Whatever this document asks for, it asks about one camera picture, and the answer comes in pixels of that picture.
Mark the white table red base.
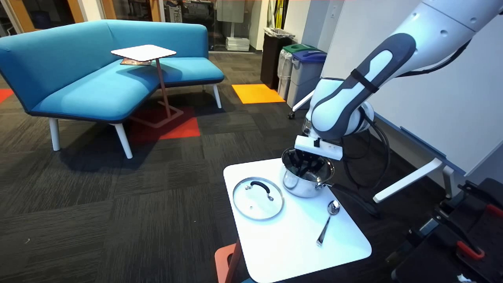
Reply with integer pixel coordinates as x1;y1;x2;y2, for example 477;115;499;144
212;156;374;283

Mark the metal spoon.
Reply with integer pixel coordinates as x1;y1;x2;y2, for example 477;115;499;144
314;199;342;248

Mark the glass pot lid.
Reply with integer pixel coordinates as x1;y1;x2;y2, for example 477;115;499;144
231;177;286;222

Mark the white storage box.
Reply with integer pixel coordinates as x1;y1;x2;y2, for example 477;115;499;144
224;35;251;54

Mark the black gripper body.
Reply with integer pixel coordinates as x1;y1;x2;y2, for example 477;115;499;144
284;148;328;175

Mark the grey bin green lid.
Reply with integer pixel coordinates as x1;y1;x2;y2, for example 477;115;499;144
275;43;319;101

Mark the white rolling whiteboard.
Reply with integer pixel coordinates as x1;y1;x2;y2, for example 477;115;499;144
287;0;503;205

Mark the grey bin blue lid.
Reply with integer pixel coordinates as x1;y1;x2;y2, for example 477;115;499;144
284;49;328;111

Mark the blue corner sofa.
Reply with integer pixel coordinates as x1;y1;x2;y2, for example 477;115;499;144
0;20;226;161

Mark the black clamp red handle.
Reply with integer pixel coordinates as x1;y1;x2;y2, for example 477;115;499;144
485;202;503;221
454;240;487;263

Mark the black robot mounting board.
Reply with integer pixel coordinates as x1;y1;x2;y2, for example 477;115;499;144
389;178;503;283

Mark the black trash bin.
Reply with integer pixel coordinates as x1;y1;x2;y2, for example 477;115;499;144
259;29;297;92

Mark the silver pot black handle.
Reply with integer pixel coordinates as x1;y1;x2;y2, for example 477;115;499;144
279;148;380;219

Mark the small white side table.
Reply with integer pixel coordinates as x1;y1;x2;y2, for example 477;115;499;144
110;43;185;131

